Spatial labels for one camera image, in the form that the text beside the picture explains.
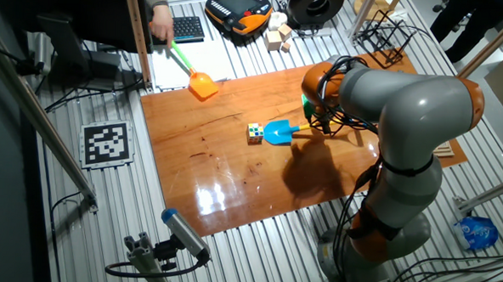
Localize person's hand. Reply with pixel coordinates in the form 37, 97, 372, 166
150, 3, 177, 50

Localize orange green toy shovel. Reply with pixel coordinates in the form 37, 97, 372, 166
145, 21, 223, 101

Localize colourful puzzle cube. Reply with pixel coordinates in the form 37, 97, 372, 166
246, 122, 265, 145

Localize blue yellow toy shovel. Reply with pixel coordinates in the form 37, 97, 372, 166
263, 118, 338, 149

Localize white plastic object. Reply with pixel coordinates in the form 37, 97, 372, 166
268, 10, 289, 32

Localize black keyboard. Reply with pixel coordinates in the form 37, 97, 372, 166
151, 14, 206, 46

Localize white paper sheets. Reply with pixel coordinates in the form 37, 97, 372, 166
150, 37, 235, 94

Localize black orange teach pendant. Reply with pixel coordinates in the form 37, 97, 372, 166
202, 0, 274, 37

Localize black monitor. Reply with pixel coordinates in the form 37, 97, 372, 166
0, 0, 156, 55

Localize black monitor stand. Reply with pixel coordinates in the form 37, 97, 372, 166
32, 12, 126, 93

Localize large wooden cube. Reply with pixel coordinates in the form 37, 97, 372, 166
263, 30, 285, 53

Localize medium wooden block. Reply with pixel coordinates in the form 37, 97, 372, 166
276, 22, 294, 42

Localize black white marker tag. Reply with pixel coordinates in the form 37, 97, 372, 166
77, 118, 138, 172

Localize black filament spool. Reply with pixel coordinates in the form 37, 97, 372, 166
285, 0, 346, 32

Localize wooden board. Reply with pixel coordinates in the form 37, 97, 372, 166
134, 37, 474, 249

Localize green wrist flange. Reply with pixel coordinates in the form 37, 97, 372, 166
299, 94, 316, 121

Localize standing person dark clothes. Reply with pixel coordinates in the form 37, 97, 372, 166
427, 0, 503, 66

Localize slanted wooden bar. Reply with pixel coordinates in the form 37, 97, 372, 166
456, 1, 503, 81

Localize blue plastic bag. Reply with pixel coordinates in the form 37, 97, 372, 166
452, 215, 500, 253

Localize wooden post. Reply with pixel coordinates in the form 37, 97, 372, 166
118, 0, 157, 91

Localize slanted metal frame bar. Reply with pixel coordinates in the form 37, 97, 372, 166
0, 36, 106, 214

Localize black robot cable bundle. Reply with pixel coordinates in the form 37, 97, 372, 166
307, 53, 394, 282

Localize aluminium post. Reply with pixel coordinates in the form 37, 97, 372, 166
348, 0, 378, 39

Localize grey camera blue cap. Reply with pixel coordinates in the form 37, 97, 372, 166
159, 208, 213, 263

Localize black wire rack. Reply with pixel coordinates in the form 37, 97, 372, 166
353, 8, 420, 71

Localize aluminium camera bracket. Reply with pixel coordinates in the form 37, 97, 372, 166
122, 231, 176, 282

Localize black camera cable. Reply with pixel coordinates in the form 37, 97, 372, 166
104, 253, 207, 282

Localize wooden window frame piece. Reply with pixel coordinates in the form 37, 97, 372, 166
432, 139, 456, 158

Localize aluminium frame bar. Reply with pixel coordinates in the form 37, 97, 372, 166
451, 170, 503, 217

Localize black floor cables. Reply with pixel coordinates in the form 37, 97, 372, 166
389, 244, 503, 282

